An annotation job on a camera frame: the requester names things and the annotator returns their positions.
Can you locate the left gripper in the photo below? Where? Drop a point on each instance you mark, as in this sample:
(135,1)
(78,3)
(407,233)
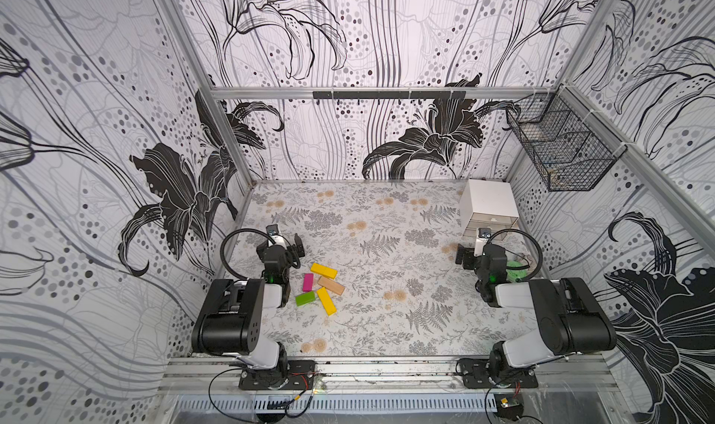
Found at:
(290,250)

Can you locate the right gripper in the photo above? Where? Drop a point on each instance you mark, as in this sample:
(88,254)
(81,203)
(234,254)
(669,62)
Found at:
(469,255)

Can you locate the magenta block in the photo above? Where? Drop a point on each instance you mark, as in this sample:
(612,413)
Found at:
(308,282)

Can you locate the green block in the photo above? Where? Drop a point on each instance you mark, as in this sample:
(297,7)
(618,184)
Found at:
(305,298)

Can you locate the yellow block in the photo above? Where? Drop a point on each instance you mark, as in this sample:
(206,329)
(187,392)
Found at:
(327,302)
(324,271)

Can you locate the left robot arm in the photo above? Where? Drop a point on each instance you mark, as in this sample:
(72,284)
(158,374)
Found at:
(229,322)

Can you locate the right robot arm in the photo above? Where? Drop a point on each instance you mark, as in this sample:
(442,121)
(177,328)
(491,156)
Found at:
(569,318)

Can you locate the green lid jar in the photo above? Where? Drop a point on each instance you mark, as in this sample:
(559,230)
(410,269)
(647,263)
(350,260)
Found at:
(515,272)

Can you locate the natural wood block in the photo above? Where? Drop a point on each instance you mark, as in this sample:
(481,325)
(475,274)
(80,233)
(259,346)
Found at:
(330,285)

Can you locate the white drawer box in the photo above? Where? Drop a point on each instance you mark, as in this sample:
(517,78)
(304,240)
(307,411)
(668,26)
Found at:
(487,204)

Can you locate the small electronics board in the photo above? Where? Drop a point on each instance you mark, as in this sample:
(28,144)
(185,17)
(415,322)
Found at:
(508,407)

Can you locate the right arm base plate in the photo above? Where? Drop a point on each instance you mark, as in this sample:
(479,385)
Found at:
(481,374)

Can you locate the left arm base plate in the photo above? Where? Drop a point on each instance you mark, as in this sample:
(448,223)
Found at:
(295,375)

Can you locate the black wire basket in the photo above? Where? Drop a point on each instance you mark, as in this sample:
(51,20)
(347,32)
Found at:
(559,136)

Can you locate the black wall bar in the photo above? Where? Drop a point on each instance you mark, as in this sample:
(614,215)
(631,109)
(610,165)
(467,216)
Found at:
(370,95)

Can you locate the white cable duct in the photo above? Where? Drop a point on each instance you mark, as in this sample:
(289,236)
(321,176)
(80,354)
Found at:
(344,404)

